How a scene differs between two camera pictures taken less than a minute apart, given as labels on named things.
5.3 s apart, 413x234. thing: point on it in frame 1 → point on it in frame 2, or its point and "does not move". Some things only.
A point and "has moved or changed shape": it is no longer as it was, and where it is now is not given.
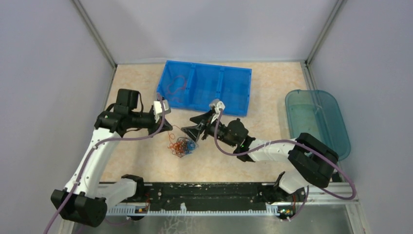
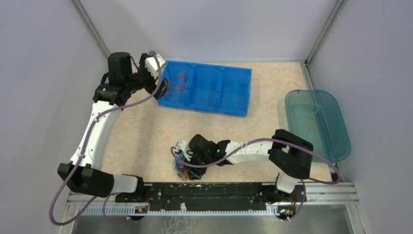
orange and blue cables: x=181 y=146 has moved or changed shape
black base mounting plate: x=218 y=194 does not move
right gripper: x=195 y=131 → x=196 y=173
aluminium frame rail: x=342 y=194 does not move
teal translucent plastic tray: x=315 y=113 does not move
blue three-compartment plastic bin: x=194 y=86 does not move
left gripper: x=155 y=126 → x=153 y=87
